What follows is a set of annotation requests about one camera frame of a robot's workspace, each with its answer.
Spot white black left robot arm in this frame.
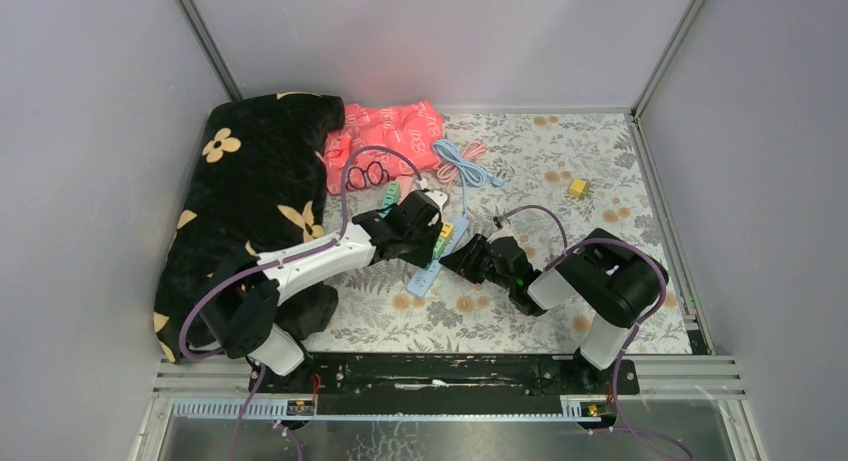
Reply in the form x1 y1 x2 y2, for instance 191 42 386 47
195 189 448 392

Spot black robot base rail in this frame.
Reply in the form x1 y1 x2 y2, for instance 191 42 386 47
249 352 640 396

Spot floral patterned table mat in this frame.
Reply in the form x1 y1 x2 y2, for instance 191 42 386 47
306 113 668 353

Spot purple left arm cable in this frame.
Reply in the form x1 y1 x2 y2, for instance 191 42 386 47
180 145 429 461

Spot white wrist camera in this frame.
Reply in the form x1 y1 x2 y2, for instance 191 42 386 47
422 189 449 211
488 225 514 243

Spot yellow charger plug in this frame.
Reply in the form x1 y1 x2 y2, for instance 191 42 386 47
440 222 454 241
568 178 590 199

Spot pink power strip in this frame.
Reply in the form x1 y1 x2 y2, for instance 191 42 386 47
391 176 415 203

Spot light blue power cable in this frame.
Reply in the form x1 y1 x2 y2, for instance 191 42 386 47
431 138 508 219

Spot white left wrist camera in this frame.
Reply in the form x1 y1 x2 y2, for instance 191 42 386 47
422 189 449 211

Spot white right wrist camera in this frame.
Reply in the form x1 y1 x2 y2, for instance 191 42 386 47
488 225 514 243

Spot black floral plush blanket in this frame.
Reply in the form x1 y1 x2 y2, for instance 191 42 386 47
153 92 345 364

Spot light green USB charger plug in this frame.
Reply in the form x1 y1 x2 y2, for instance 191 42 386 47
383 180 401 205

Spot light blue power strip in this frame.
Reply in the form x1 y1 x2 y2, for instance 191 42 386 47
406 215 470 298

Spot pink patterned cloth bag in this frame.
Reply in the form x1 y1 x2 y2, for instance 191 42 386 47
323 100 445 195

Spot teal USB charger plug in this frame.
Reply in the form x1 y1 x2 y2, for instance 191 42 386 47
378 203 397 217

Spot pink power strip cable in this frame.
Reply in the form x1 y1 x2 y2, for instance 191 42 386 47
433 139 488 194

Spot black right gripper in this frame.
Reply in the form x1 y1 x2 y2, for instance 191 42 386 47
439 233 514 292

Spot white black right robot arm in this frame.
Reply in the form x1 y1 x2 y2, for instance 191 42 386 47
439 227 668 393

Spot black eyeglasses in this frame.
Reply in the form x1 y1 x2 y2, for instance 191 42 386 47
344 160 391 191

